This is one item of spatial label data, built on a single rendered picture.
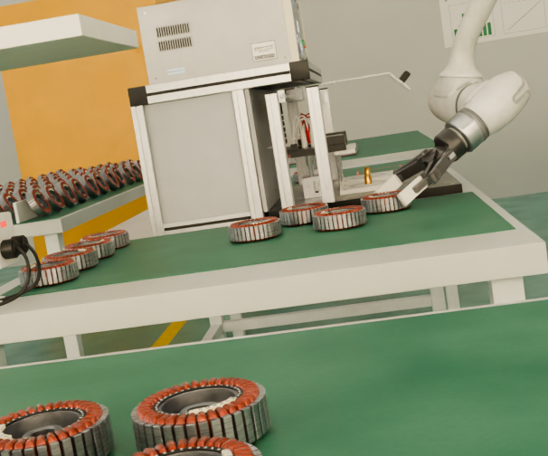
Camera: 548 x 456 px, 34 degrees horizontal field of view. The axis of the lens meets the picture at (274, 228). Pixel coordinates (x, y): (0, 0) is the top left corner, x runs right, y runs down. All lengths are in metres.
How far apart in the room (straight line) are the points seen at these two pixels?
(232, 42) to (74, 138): 3.90
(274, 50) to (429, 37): 5.47
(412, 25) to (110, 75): 2.79
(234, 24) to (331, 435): 1.70
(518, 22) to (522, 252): 6.44
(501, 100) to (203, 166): 0.72
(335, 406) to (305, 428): 0.05
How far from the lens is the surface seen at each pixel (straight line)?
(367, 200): 2.01
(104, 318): 1.51
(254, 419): 0.73
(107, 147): 6.10
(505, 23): 7.81
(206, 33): 2.34
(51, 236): 3.37
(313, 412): 0.79
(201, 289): 1.46
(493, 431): 0.71
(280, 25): 2.32
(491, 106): 2.11
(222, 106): 2.20
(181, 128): 2.22
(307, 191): 2.36
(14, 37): 1.52
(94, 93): 6.11
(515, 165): 7.83
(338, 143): 2.36
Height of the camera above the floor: 1.01
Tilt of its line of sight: 7 degrees down
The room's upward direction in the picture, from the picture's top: 9 degrees counter-clockwise
